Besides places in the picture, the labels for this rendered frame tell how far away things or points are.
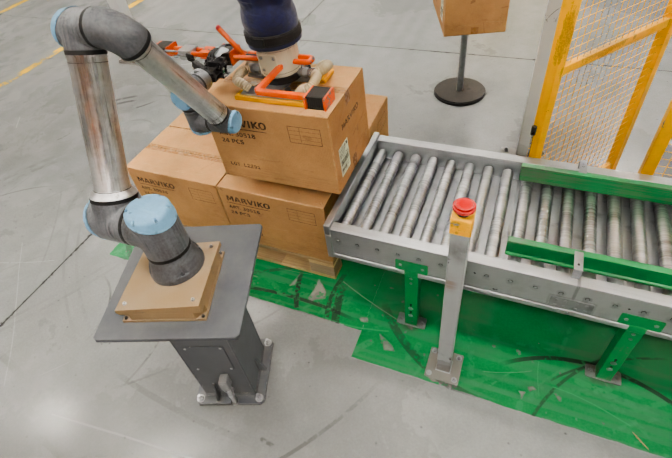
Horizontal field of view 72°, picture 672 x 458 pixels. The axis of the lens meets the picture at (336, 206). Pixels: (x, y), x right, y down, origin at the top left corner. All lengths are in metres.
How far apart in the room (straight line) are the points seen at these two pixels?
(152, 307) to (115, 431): 0.96
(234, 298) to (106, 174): 0.58
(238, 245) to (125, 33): 0.82
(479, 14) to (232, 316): 2.49
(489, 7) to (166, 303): 2.62
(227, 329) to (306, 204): 0.82
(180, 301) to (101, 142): 0.56
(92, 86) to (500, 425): 1.96
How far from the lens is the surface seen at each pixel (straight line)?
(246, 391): 2.28
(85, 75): 1.59
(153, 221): 1.53
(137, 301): 1.69
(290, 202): 2.22
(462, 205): 1.44
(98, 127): 1.61
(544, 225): 2.12
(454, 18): 3.32
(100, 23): 1.51
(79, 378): 2.72
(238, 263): 1.75
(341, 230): 1.97
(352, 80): 2.02
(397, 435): 2.16
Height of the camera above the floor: 2.05
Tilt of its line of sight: 44 degrees down
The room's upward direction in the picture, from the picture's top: 8 degrees counter-clockwise
